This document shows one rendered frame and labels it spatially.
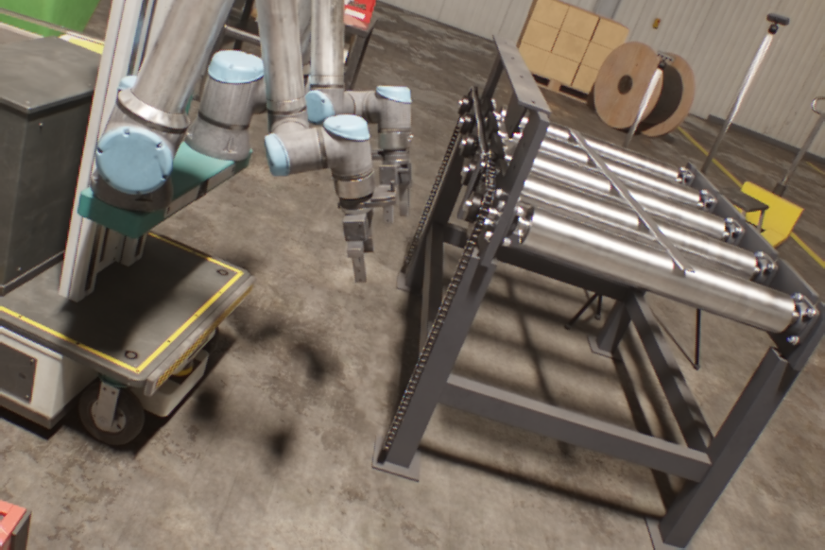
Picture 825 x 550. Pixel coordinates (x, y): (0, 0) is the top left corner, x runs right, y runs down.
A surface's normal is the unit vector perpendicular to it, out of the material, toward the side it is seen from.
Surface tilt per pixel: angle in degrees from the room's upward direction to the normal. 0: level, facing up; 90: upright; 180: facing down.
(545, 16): 90
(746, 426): 90
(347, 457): 0
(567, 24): 90
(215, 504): 0
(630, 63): 90
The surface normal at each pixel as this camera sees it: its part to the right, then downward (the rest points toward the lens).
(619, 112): -0.86, -0.10
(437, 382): -0.06, 0.37
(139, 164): 0.14, 0.51
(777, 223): -0.62, 0.11
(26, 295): 0.32, -0.87
